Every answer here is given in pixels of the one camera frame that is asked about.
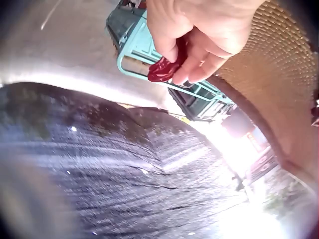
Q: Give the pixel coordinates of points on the person's right hand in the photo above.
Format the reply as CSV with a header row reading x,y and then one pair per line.
x,y
204,22

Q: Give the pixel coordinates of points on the person's right thumb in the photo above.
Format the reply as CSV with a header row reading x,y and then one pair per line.
x,y
167,46

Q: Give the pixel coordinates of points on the person's right fingers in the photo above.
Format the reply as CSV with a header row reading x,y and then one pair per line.
x,y
199,66

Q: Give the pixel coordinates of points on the dried red chili pepper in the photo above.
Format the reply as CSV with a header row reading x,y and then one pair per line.
x,y
163,69

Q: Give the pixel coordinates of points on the woven bamboo basket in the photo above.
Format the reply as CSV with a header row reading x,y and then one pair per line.
x,y
279,74

